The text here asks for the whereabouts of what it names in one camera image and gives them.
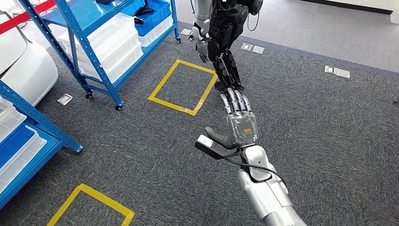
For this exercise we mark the black standing humanoid robot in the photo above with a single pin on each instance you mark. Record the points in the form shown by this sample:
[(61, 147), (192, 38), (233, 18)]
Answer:
[(227, 28)]

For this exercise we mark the blue steel shelf rack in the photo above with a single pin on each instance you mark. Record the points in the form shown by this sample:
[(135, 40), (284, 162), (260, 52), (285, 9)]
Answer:
[(40, 120), (78, 34)]

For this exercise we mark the silver standing robot arm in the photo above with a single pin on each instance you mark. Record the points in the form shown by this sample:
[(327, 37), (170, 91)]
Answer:
[(202, 15)]

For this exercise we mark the grey standing robot hand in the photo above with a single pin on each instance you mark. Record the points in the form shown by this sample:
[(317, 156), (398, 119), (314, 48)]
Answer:
[(202, 50)]

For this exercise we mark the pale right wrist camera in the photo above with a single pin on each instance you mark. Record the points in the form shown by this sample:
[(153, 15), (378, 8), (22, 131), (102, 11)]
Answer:
[(205, 141)]

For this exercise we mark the large white plastic bin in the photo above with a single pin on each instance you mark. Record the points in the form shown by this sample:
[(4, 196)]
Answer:
[(109, 43)]

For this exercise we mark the grey floor socket box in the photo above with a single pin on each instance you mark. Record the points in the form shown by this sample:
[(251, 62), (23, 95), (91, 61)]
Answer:
[(258, 49), (65, 99), (336, 71), (246, 46), (186, 31)]

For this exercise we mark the red barrier belt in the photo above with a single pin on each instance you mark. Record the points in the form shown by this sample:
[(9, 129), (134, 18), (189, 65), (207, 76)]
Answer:
[(18, 17)]

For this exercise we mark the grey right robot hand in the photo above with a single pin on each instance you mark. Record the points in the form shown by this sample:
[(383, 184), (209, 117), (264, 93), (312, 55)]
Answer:
[(241, 128)]

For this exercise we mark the blue plastic crate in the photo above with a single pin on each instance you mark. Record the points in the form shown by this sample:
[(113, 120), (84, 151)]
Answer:
[(156, 18)]

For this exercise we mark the black parts in crate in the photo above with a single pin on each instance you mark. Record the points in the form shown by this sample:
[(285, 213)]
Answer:
[(143, 12)]

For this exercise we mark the white car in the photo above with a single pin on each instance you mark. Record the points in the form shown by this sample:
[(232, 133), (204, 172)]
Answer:
[(28, 71)]

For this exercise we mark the blue plastic tray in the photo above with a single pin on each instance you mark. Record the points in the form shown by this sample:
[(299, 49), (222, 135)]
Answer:
[(15, 143)]

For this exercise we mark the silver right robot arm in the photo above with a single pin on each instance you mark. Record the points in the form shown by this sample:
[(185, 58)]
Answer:
[(265, 193)]

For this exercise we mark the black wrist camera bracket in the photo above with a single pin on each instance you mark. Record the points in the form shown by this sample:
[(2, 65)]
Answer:
[(215, 153)]

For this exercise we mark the white plastic crate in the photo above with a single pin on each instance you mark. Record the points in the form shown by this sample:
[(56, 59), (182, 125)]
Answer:
[(156, 34)]

